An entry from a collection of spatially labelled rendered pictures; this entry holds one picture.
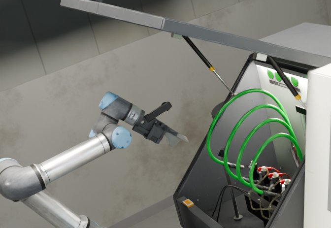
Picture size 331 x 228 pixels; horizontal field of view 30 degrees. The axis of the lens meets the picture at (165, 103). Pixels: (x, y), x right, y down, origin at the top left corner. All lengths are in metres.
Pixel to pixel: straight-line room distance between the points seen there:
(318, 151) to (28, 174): 0.98
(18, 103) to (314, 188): 2.41
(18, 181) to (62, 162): 0.16
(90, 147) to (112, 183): 2.34
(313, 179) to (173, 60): 2.49
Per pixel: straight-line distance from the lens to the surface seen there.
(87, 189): 4.45
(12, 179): 2.14
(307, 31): 2.82
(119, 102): 2.33
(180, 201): 2.77
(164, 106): 2.37
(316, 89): 2.12
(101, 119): 2.33
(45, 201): 2.31
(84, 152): 2.17
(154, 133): 2.36
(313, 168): 2.20
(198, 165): 2.79
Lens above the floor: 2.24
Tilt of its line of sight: 19 degrees down
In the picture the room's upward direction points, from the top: 15 degrees counter-clockwise
